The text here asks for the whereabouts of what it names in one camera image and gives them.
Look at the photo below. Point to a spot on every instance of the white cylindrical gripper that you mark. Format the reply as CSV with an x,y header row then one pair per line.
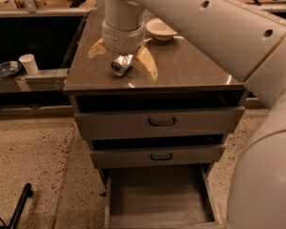
x,y
122,39

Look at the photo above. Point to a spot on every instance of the silver blue redbull can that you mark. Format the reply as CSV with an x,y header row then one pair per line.
x,y
122,64

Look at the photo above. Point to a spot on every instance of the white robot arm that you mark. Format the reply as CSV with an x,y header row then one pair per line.
x,y
250,45

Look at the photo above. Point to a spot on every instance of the grey drawer cabinet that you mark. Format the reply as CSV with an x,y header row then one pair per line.
x,y
187,79

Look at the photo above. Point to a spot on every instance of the middle grey drawer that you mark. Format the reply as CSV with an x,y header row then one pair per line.
x,y
140,157

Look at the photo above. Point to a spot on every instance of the top grey drawer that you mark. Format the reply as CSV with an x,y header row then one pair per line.
x,y
134,124

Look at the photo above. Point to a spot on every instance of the open bottom grey drawer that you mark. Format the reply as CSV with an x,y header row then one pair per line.
x,y
160,197

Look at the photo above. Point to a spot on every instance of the white paper bowl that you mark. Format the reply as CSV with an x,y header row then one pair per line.
x,y
160,30

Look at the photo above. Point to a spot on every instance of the grey side ledge left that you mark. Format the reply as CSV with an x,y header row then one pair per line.
x,y
43,81

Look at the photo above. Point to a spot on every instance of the white paper cup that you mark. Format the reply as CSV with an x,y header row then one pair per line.
x,y
29,63

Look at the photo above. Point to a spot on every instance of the black bar on floor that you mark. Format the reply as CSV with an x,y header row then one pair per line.
x,y
26,193

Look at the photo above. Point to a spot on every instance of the black top drawer handle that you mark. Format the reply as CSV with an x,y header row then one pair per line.
x,y
162,123

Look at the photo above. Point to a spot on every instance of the black drawer handle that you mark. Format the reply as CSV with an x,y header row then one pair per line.
x,y
162,123
166,157

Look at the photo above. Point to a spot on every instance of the black middle drawer handle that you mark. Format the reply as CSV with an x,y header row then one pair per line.
x,y
166,157

